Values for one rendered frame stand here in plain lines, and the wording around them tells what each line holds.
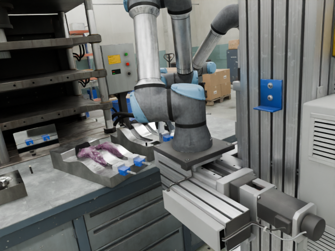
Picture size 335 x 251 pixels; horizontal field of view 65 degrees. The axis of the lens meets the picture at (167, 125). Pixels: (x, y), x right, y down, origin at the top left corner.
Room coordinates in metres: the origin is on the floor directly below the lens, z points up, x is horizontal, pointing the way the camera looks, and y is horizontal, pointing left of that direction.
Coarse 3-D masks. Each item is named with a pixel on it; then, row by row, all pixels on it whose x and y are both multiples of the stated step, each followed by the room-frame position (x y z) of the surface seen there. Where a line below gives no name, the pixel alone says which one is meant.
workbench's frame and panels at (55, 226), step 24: (96, 192) 1.11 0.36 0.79; (120, 192) 1.22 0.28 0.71; (144, 192) 1.32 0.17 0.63; (48, 216) 0.98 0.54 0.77; (72, 216) 1.08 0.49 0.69; (96, 216) 1.15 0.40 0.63; (120, 216) 1.22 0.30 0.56; (144, 216) 1.30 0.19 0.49; (168, 216) 1.40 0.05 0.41; (0, 240) 0.92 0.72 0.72; (24, 240) 0.96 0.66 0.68; (48, 240) 1.02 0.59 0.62; (72, 240) 1.08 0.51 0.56; (96, 240) 1.14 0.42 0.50; (120, 240) 1.22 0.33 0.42; (144, 240) 1.29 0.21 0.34; (168, 240) 1.38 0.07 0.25; (192, 240) 1.49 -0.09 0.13
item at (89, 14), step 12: (84, 0) 2.03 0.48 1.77; (60, 12) 2.59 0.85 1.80; (60, 24) 2.59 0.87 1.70; (96, 48) 2.03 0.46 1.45; (72, 60) 2.60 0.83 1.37; (96, 60) 2.02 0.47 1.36; (72, 84) 2.59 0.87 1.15; (84, 120) 2.57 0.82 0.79; (108, 120) 2.03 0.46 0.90; (108, 132) 2.01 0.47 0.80
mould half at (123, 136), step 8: (120, 128) 1.62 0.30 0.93; (136, 128) 1.64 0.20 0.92; (144, 128) 1.65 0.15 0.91; (112, 136) 1.74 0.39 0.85; (120, 136) 1.63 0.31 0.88; (128, 136) 1.56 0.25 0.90; (144, 136) 1.56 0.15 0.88; (152, 136) 1.54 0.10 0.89; (120, 144) 1.64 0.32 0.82; (128, 144) 1.54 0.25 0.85; (136, 144) 1.46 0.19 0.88; (144, 144) 1.40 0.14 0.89; (152, 144) 1.39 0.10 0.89; (144, 152) 1.39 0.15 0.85; (152, 152) 1.37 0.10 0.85; (152, 160) 1.37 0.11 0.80
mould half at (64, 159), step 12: (72, 144) 1.48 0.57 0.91; (96, 144) 1.52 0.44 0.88; (60, 156) 1.35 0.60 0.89; (72, 156) 1.38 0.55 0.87; (108, 156) 1.31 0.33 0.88; (144, 156) 1.31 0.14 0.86; (60, 168) 1.36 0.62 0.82; (72, 168) 1.29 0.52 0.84; (84, 168) 1.22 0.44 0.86; (96, 168) 1.21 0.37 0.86; (132, 168) 1.22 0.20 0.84; (96, 180) 1.17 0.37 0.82; (108, 180) 1.11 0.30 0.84; (120, 180) 1.15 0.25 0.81
